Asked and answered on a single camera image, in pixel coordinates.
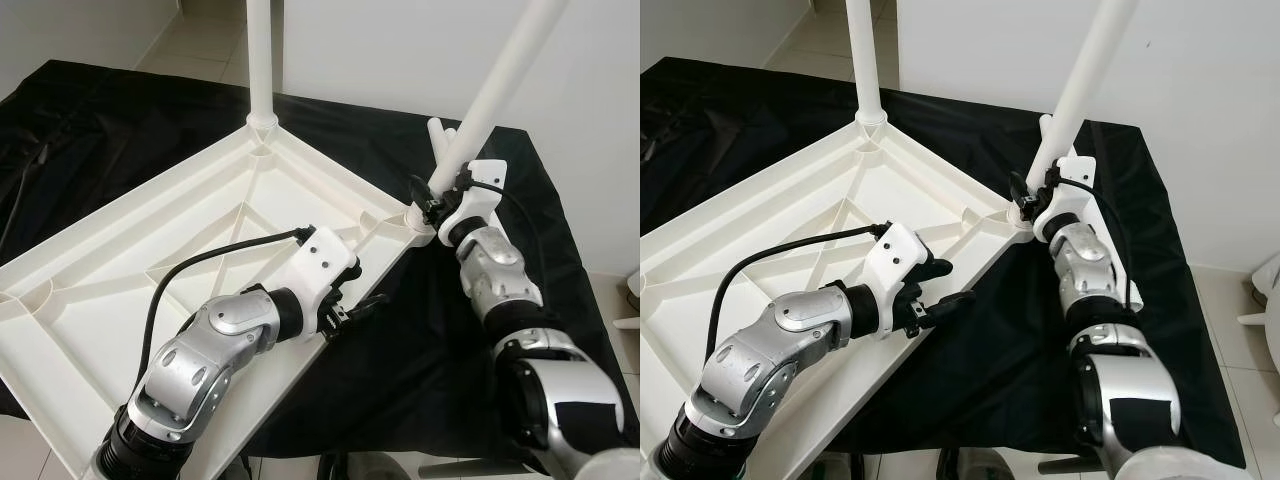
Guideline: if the black tablecloth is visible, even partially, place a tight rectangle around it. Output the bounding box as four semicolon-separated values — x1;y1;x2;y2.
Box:
0;60;629;461
640;56;1247;469

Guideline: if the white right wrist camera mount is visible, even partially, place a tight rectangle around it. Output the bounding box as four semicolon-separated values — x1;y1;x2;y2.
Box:
437;160;507;247
1031;155;1097;242

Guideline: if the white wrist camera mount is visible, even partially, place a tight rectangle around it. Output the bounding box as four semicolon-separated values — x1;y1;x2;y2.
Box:
288;225;362;343
861;221;927;341
437;160;507;247
1031;155;1097;242

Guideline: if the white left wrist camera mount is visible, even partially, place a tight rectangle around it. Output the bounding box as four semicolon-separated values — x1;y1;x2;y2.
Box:
861;221;927;341
288;225;362;343

